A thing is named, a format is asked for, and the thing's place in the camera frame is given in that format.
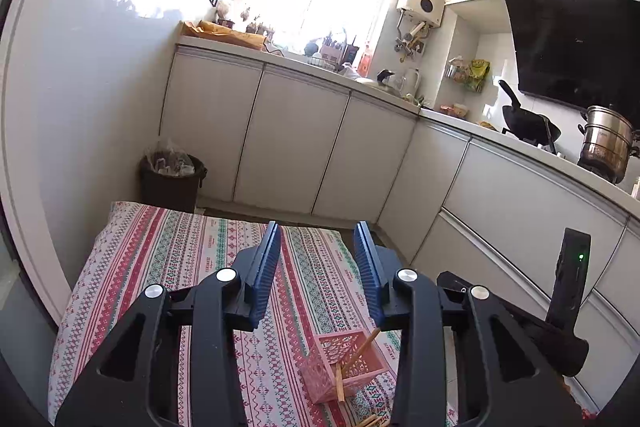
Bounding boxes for yellow paper bag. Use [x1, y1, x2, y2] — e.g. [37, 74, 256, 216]
[182, 20, 269, 50]

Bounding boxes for black wok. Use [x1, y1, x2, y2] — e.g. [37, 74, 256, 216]
[497, 79, 564, 148]

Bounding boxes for pink plastic lattice basket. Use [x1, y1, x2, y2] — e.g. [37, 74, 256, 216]
[299, 328, 386, 406]

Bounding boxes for yellow green hanging bag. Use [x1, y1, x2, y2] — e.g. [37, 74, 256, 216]
[465, 59, 491, 93]

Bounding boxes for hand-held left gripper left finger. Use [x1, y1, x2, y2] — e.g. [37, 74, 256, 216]
[55, 221, 283, 427]

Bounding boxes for clear trash bag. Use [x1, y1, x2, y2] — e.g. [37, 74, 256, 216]
[145, 138, 196, 178]

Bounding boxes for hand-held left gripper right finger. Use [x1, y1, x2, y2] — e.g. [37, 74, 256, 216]
[353, 221, 584, 427]

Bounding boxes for black range hood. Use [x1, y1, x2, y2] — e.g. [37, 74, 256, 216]
[501, 0, 640, 116]

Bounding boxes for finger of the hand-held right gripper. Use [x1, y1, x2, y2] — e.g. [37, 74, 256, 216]
[436, 271, 474, 296]

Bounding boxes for red bottle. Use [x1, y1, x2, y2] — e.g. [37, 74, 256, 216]
[357, 41, 374, 77]

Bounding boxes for wooden knife block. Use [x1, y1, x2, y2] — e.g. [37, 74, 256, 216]
[320, 34, 362, 63]

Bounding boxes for dark brown trash bin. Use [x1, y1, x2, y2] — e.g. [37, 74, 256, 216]
[139, 154, 208, 214]

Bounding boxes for patterned striped tablecloth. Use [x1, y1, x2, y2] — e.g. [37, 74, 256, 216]
[47, 201, 461, 427]

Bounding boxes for stainless steel steamer pot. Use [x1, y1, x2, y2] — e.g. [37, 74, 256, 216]
[577, 105, 640, 184]

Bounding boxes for water heater pipes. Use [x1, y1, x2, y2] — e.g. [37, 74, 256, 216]
[394, 22, 432, 58]

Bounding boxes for white bagged plant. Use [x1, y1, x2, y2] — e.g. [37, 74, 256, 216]
[215, 0, 237, 28]

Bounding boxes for white electric kettle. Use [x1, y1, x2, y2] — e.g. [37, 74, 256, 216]
[400, 68, 422, 97]

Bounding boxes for white base cabinet with drawers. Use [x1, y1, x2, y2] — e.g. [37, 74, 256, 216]
[377, 107, 640, 414]

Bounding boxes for white base cabinet under window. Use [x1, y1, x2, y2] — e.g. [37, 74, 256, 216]
[159, 36, 422, 228]

